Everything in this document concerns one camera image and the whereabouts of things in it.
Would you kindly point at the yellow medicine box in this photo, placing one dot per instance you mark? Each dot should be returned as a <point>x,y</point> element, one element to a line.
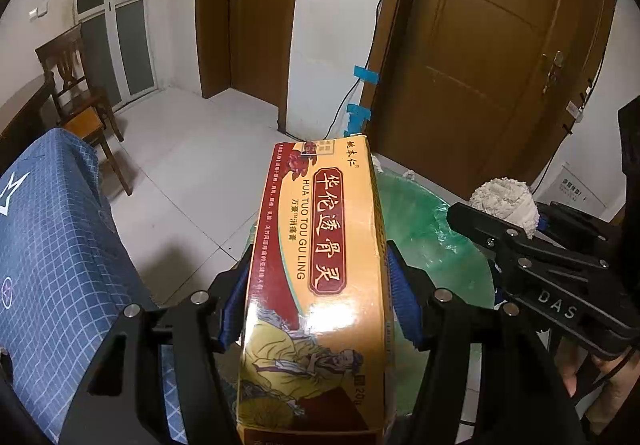
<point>310,275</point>

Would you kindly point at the person's right hand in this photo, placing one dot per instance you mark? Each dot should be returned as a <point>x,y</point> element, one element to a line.
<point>575,367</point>

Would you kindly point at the blue tape piece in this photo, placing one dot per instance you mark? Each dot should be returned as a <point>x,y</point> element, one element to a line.
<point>357,117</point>
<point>366,74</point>

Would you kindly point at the green plastic basin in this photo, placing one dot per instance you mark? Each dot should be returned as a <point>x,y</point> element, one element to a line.
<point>430,235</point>

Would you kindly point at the white paper notice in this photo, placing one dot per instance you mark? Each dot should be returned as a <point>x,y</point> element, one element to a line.
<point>572,190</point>

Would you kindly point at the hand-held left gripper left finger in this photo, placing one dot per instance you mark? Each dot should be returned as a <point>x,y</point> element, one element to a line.
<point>234,307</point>

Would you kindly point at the white tissue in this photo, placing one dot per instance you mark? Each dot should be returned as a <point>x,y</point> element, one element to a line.
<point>500,202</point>

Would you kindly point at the frosted glass door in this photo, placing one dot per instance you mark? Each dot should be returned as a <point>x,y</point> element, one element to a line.
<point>127,25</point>

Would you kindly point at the panelled brown wooden door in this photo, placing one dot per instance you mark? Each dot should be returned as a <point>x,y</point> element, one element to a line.
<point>475,75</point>

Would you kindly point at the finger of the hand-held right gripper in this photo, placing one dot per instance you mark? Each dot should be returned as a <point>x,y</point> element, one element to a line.
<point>500,237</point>
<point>575,222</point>

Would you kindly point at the round dark wooden table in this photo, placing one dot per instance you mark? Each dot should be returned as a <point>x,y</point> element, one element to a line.
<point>25,120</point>

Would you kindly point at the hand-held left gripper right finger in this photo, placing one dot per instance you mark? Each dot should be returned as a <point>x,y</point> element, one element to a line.
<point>405,305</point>

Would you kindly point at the plain brown wooden door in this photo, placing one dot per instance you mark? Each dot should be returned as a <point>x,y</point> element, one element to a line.
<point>260,25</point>

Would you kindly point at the wooden chair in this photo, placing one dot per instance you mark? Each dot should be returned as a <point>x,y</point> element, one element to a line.
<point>75,90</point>

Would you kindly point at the white wall socket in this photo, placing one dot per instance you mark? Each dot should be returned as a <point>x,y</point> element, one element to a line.
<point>576,110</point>

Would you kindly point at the blue printed tablecloth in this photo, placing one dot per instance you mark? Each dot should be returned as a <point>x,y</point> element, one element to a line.
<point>50,250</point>

